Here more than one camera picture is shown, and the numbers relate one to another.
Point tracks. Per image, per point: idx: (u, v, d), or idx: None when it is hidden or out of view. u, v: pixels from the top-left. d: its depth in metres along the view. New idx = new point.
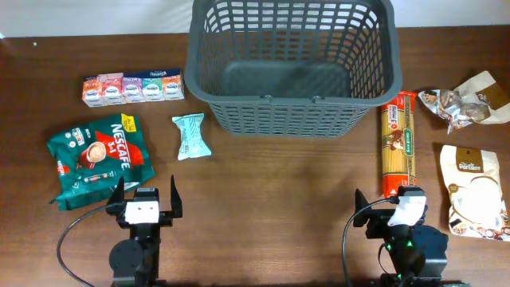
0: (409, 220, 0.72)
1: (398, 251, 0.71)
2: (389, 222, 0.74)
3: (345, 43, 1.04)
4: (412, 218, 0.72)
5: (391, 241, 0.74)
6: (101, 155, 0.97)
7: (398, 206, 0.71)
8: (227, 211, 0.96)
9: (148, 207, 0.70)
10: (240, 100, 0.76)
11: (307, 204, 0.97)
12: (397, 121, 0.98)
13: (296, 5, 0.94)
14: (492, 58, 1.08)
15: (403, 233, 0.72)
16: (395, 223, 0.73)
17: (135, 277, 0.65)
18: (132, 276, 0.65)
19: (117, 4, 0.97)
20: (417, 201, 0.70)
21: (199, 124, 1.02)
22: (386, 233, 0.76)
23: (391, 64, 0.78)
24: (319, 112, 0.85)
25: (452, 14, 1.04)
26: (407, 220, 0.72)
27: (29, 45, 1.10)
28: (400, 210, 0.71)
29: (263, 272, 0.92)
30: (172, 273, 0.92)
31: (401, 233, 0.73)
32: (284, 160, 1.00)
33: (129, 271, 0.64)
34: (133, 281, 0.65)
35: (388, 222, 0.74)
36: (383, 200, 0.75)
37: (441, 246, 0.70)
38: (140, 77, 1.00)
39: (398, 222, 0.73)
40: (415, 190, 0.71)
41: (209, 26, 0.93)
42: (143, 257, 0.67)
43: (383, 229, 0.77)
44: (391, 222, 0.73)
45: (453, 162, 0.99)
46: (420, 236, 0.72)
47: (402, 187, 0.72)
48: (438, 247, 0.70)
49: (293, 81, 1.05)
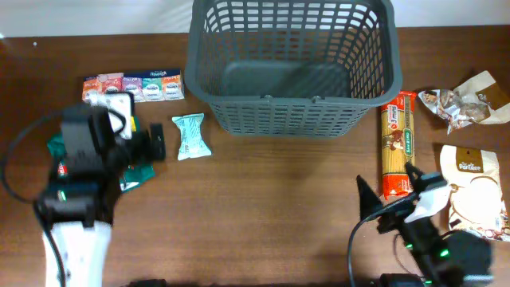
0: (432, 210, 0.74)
1: (422, 253, 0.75)
2: (406, 218, 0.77)
3: (345, 43, 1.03)
4: (434, 207, 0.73)
5: (412, 241, 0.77)
6: None
7: (421, 206, 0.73)
8: (227, 211, 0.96)
9: (119, 100, 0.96)
10: (241, 100, 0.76)
11: (307, 203, 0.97)
12: (397, 121, 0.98)
13: (296, 5, 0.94)
14: (492, 58, 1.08)
15: (424, 232, 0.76)
16: (413, 220, 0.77)
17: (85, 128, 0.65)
18: (81, 124, 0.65)
19: (117, 4, 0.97)
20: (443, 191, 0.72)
21: (199, 124, 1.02)
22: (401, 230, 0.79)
23: (391, 63, 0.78)
24: (319, 112, 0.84)
25: (452, 14, 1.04)
26: (430, 213, 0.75)
27: (30, 45, 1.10)
28: (423, 208, 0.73)
29: (263, 271, 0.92)
30: (172, 273, 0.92)
31: (424, 233, 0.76)
32: (284, 160, 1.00)
33: (78, 120, 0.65)
34: (83, 130, 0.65)
35: (407, 218, 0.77)
36: (403, 198, 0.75)
37: (484, 259, 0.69)
38: (140, 77, 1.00)
39: (414, 218, 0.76)
40: (437, 182, 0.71)
41: (209, 26, 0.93)
42: (100, 119, 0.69)
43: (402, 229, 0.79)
44: (410, 219, 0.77)
45: (453, 162, 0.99)
46: (459, 245, 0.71)
47: (422, 179, 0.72)
48: (481, 259, 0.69)
49: (293, 81, 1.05)
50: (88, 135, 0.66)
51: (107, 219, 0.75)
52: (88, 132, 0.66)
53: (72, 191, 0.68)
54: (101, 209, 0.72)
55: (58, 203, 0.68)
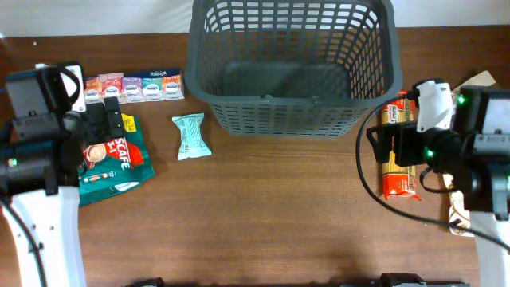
0: (441, 110, 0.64)
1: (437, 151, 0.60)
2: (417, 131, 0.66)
3: (345, 43, 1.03)
4: (440, 106, 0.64)
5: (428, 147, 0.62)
6: (102, 155, 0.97)
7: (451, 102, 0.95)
8: (227, 211, 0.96)
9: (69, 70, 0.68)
10: (241, 100, 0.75)
11: (307, 203, 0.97)
12: (397, 120, 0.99)
13: (296, 5, 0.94)
14: (492, 58, 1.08)
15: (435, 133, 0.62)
16: (427, 127, 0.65)
17: (37, 81, 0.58)
18: (32, 76, 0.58)
19: (116, 4, 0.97)
20: (440, 88, 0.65)
21: (199, 124, 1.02)
22: (442, 154, 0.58)
23: (391, 63, 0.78)
24: (319, 112, 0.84)
25: (452, 14, 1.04)
26: None
27: (30, 45, 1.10)
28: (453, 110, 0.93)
29: (263, 271, 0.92)
30: (173, 273, 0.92)
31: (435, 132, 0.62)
32: (284, 160, 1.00)
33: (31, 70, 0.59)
34: (33, 82, 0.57)
35: (417, 128, 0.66)
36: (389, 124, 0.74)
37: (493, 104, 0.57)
38: (140, 77, 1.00)
39: (429, 124, 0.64)
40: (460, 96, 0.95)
41: (209, 26, 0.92)
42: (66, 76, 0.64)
43: (412, 143, 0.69)
44: (421, 126, 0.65)
45: None
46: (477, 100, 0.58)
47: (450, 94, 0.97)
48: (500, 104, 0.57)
49: (293, 81, 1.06)
50: (37, 85, 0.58)
51: (76, 181, 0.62)
52: (39, 88, 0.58)
53: (25, 154, 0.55)
54: (61, 171, 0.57)
55: (9, 171, 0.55)
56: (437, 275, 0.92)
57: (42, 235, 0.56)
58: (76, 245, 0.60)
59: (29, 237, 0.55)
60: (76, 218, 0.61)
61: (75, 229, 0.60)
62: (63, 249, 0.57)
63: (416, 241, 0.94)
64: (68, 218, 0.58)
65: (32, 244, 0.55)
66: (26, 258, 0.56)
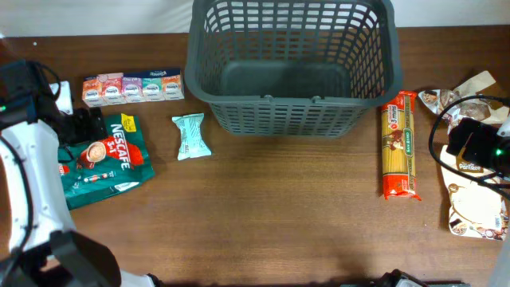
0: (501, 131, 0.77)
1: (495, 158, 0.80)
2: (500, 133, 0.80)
3: (345, 43, 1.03)
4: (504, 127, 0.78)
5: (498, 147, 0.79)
6: (101, 155, 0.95)
7: None
8: (226, 211, 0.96)
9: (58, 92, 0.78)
10: (241, 100, 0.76)
11: (307, 203, 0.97)
12: (397, 121, 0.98)
13: (296, 5, 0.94)
14: (492, 58, 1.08)
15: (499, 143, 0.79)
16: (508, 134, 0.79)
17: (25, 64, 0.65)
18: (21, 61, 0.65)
19: (118, 3, 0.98)
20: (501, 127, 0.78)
21: (199, 124, 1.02)
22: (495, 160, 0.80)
23: (391, 63, 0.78)
24: (319, 112, 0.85)
25: (451, 14, 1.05)
26: None
27: (29, 45, 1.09)
28: None
29: (263, 272, 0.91)
30: (173, 273, 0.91)
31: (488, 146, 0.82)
32: (284, 160, 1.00)
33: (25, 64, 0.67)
34: (23, 65, 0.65)
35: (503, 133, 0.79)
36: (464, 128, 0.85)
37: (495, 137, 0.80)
38: (140, 77, 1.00)
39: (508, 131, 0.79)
40: None
41: (209, 26, 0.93)
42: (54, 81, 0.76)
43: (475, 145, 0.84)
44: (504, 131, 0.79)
45: (453, 162, 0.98)
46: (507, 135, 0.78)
47: None
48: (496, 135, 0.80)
49: (293, 81, 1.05)
50: (28, 68, 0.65)
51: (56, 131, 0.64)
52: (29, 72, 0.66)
53: (13, 104, 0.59)
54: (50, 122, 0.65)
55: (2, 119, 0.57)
56: (438, 276, 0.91)
57: (27, 150, 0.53)
58: (55, 169, 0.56)
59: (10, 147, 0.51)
60: (54, 149, 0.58)
61: (53, 156, 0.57)
62: (45, 166, 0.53)
63: (416, 240, 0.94)
64: (45, 140, 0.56)
65: (14, 153, 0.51)
66: (8, 171, 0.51)
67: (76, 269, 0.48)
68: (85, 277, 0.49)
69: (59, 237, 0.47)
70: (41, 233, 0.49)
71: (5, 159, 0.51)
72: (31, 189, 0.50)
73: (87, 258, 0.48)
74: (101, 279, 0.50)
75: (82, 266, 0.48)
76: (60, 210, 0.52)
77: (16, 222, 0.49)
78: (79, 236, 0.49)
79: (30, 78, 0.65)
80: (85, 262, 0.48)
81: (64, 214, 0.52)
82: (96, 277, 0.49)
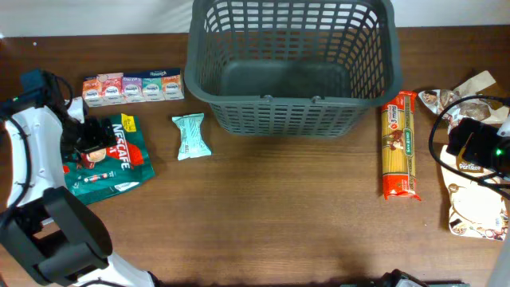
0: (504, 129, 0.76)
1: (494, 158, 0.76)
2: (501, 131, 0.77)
3: (345, 43, 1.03)
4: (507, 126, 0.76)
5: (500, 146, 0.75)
6: (101, 155, 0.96)
7: None
8: (226, 211, 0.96)
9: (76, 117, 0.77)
10: (241, 100, 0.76)
11: (307, 203, 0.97)
12: (397, 121, 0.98)
13: (296, 5, 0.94)
14: (492, 57, 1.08)
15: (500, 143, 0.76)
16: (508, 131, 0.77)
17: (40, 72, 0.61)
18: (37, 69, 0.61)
19: (118, 3, 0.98)
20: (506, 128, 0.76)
21: (199, 124, 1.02)
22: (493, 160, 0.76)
23: (391, 63, 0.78)
24: (319, 112, 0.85)
25: (450, 13, 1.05)
26: None
27: (29, 45, 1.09)
28: None
29: (263, 271, 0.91)
30: (173, 273, 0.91)
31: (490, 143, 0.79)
32: (284, 160, 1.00)
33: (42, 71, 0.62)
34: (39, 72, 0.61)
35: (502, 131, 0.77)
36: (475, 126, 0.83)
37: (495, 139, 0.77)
38: (140, 77, 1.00)
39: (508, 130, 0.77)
40: None
41: (209, 26, 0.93)
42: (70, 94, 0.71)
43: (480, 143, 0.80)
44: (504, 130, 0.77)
45: (453, 162, 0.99)
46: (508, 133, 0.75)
47: None
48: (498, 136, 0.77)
49: (293, 81, 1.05)
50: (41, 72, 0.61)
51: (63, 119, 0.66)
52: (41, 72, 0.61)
53: (23, 100, 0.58)
54: (59, 114, 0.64)
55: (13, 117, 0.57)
56: (437, 275, 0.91)
57: (32, 128, 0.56)
58: (56, 144, 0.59)
59: (17, 124, 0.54)
60: (57, 129, 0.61)
61: (56, 134, 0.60)
62: (46, 143, 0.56)
63: (416, 240, 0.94)
64: (50, 121, 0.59)
65: (21, 129, 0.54)
66: (14, 146, 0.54)
67: (65, 226, 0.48)
68: (73, 234, 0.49)
69: (52, 193, 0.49)
70: (36, 192, 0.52)
71: (13, 135, 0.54)
72: (32, 158, 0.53)
73: (76, 214, 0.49)
74: (89, 239, 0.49)
75: (71, 223, 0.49)
76: (54, 174, 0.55)
77: (16, 182, 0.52)
78: (71, 194, 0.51)
79: (42, 77, 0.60)
80: (75, 218, 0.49)
81: (58, 178, 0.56)
82: (84, 236, 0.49)
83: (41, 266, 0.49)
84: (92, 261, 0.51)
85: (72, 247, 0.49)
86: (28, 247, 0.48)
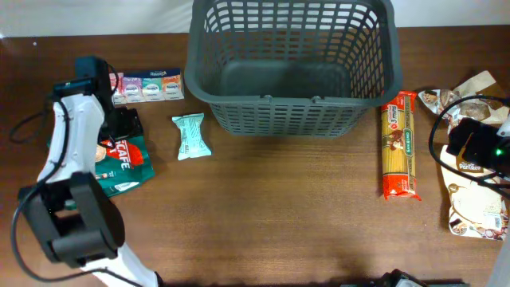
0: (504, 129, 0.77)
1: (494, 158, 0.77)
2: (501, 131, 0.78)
3: (345, 43, 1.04)
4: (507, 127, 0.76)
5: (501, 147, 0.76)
6: (101, 155, 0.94)
7: None
8: (227, 210, 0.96)
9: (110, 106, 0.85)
10: (241, 100, 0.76)
11: (308, 203, 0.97)
12: (397, 121, 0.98)
13: (296, 5, 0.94)
14: (492, 57, 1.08)
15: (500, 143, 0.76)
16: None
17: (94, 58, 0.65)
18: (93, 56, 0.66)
19: (118, 3, 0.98)
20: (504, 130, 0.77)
21: (199, 124, 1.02)
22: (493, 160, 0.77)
23: (391, 63, 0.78)
24: (319, 112, 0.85)
25: (450, 13, 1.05)
26: None
27: (29, 45, 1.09)
28: None
29: (263, 271, 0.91)
30: (173, 273, 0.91)
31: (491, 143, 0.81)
32: (284, 160, 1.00)
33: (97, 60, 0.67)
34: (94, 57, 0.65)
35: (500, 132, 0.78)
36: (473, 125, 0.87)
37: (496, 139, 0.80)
38: (140, 77, 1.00)
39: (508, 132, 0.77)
40: None
41: (209, 26, 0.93)
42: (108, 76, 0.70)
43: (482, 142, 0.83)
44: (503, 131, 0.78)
45: (453, 162, 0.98)
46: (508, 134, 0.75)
47: None
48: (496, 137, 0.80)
49: (293, 80, 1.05)
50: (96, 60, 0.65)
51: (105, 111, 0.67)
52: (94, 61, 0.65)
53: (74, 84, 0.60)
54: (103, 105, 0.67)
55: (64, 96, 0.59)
56: (437, 276, 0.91)
57: (76, 112, 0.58)
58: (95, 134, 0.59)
59: (64, 106, 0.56)
60: (99, 121, 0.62)
61: (96, 125, 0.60)
62: (87, 127, 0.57)
63: (416, 240, 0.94)
64: (93, 109, 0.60)
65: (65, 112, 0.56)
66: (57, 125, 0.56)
67: (84, 211, 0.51)
68: (90, 220, 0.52)
69: (79, 177, 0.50)
70: (66, 173, 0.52)
71: (57, 116, 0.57)
72: (68, 138, 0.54)
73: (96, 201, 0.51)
74: (103, 227, 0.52)
75: (88, 209, 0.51)
76: (86, 159, 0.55)
77: (50, 160, 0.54)
78: (94, 180, 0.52)
79: (95, 67, 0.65)
80: (94, 206, 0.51)
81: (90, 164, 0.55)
82: (100, 224, 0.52)
83: (55, 244, 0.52)
84: (101, 248, 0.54)
85: (85, 232, 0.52)
86: (48, 223, 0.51)
